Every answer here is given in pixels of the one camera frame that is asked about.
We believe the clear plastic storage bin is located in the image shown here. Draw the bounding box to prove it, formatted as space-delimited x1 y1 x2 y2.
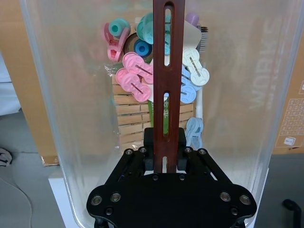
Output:
19 0 304 228

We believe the blue round plastic clip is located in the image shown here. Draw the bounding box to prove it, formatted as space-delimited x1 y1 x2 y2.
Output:
134 39 153 57

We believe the light blue clothes clip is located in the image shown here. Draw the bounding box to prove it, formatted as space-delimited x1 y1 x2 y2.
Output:
185 117 204 149

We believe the brown slotted wooden strip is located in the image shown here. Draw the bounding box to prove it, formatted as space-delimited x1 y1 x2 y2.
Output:
152 0 187 174

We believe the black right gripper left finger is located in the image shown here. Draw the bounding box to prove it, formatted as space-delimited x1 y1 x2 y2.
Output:
87 128 155 207

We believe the large brown cardboard box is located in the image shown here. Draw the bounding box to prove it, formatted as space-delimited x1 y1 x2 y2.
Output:
0 0 60 167

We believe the teal round plastic clip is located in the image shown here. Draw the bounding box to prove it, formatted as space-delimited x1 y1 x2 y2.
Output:
109 18 131 38

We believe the green paper label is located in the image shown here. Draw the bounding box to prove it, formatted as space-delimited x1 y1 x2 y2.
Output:
147 94 171 134

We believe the grey white card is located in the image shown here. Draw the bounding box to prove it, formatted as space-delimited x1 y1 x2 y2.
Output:
182 20 201 51

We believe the large teal plastic clip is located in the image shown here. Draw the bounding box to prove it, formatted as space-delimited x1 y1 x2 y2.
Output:
136 12 172 56

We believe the black cable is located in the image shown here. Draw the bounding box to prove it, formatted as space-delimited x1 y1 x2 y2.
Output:
282 199 304 228

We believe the purple plastic cap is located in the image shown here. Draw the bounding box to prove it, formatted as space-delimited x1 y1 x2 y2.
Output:
185 12 200 27

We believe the black comb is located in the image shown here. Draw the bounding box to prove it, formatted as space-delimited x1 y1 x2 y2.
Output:
198 25 209 53

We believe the pale mint plastic clip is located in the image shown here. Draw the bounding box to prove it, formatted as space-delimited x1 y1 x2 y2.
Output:
182 48 210 86

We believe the brown cardboard box printed grid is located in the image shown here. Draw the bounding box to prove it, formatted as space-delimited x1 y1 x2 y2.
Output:
272 54 304 155

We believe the black and white shoe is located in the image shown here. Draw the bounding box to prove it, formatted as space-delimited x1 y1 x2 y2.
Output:
0 147 12 166

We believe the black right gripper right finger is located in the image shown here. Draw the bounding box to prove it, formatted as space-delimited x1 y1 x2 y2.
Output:
177 128 257 207

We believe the brown cardboard tape roll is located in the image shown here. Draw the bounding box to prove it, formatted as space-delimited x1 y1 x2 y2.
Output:
123 33 154 65

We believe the pink plastic clothes clip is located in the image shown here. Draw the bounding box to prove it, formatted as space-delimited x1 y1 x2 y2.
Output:
104 22 131 63

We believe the pack of wooden clothespins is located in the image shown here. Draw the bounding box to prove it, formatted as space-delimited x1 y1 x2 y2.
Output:
111 76 198 150

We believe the light blue plastic clip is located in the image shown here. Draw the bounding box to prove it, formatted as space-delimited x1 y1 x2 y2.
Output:
180 66 203 105

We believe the white plastic handle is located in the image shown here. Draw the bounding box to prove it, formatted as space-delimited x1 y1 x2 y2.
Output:
194 87 205 120

